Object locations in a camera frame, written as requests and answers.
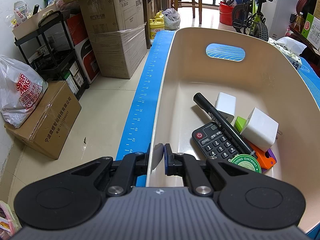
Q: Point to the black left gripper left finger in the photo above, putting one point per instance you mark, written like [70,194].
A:
[72,197]

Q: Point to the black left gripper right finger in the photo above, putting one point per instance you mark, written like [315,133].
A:
[246,197]

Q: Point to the white power adapter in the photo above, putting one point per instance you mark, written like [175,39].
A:
[260,129]

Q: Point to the beige plastic storage bin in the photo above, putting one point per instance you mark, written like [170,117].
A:
[215,79]

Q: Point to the green ointment tin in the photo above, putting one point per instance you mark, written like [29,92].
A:
[247,161]

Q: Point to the orange green toy knife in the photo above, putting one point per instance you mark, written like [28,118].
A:
[266,159]

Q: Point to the brown cardboard box on floor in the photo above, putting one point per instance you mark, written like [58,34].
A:
[48,127]

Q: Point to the black remote control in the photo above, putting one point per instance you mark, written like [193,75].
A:
[213,142]

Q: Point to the blue silicone baking mat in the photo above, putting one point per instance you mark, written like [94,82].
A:
[142,94]

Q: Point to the black marker pen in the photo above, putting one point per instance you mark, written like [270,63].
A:
[235,137]

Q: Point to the white red plastic bag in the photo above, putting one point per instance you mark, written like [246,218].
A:
[22,88]

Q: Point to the red white appliance box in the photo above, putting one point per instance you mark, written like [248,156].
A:
[83,47]

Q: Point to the black metal shelf rack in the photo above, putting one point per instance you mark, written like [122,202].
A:
[53,64]

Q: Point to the large wrapped cardboard box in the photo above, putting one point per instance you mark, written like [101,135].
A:
[119,53]

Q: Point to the white tissue pack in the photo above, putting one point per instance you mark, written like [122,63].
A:
[290,48]

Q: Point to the green white carton box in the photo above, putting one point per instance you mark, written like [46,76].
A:
[311,30]

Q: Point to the green black kids bicycle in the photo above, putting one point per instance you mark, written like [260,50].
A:
[248,19]

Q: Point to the white chest freezer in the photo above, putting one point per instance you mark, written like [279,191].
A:
[277,14]

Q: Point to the red plastic bucket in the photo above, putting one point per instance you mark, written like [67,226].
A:
[225,14]

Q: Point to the yellow detergent jug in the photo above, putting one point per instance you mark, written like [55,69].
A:
[156,24]

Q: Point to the middle stacked cardboard box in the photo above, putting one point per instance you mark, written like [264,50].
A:
[103,16]

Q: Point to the grey plastic bag on floor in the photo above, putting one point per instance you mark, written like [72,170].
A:
[171,19]

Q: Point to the wooden chair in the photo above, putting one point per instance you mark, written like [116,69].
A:
[188,3]

